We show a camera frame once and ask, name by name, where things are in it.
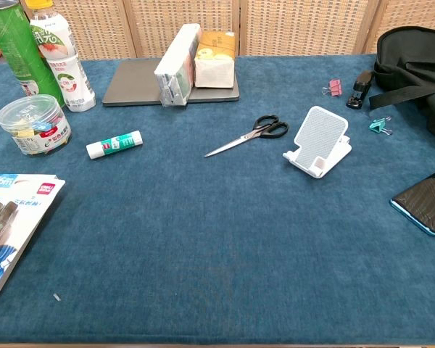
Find black smartphone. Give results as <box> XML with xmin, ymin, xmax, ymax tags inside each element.
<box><xmin>389</xmin><ymin>165</ymin><xmax>435</xmax><ymax>237</ymax></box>

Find white folding phone stand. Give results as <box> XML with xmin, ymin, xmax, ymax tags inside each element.
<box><xmin>282</xmin><ymin>105</ymin><xmax>352</xmax><ymax>179</ymax></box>

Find blue table cloth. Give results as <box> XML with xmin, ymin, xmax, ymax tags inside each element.
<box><xmin>0</xmin><ymin>54</ymin><xmax>435</xmax><ymax>346</ymax></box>

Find white green glue stick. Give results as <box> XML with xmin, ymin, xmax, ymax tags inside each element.
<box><xmin>86</xmin><ymin>130</ymin><xmax>144</xmax><ymax>160</ymax></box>

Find yellow white tissue pack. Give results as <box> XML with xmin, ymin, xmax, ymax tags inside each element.
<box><xmin>194</xmin><ymin>30</ymin><xmax>237</xmax><ymax>89</ymax></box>

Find white long tissue pack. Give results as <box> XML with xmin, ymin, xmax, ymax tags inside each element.
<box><xmin>154</xmin><ymin>22</ymin><xmax>203</xmax><ymax>109</ymax></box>

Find grey laptop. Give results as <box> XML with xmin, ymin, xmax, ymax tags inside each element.
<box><xmin>101</xmin><ymin>57</ymin><xmax>241</xmax><ymax>108</ymax></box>

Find pink binder clip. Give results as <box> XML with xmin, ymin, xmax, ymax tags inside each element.
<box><xmin>321</xmin><ymin>79</ymin><xmax>344</xmax><ymax>97</ymax></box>

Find woven wooden folding screen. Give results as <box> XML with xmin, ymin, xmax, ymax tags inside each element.
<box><xmin>17</xmin><ymin>0</ymin><xmax>435</xmax><ymax>61</ymax></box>

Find black stapler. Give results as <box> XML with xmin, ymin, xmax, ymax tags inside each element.
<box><xmin>345</xmin><ymin>70</ymin><xmax>374</xmax><ymax>110</ymax></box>

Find teal binder clip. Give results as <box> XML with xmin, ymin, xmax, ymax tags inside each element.
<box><xmin>369</xmin><ymin>115</ymin><xmax>394</xmax><ymax>136</ymax></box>

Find white labelled drink bottle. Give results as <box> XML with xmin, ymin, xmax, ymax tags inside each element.
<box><xmin>24</xmin><ymin>0</ymin><xmax>96</xmax><ymax>113</ymax></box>

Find clear tub of binder clips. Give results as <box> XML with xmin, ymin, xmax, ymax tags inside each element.
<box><xmin>0</xmin><ymin>94</ymin><xmax>73</xmax><ymax>157</ymax></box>

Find blue white tape blister pack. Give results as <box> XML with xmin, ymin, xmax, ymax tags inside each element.
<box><xmin>0</xmin><ymin>173</ymin><xmax>67</xmax><ymax>309</ymax></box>

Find black fabric bag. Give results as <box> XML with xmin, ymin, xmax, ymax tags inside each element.
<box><xmin>368</xmin><ymin>25</ymin><xmax>435</xmax><ymax>144</ymax></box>

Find green cylindrical chips can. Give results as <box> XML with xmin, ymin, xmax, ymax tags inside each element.
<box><xmin>0</xmin><ymin>0</ymin><xmax>66</xmax><ymax>109</ymax></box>

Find black handled scissors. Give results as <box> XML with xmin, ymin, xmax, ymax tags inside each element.
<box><xmin>204</xmin><ymin>115</ymin><xmax>289</xmax><ymax>159</ymax></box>

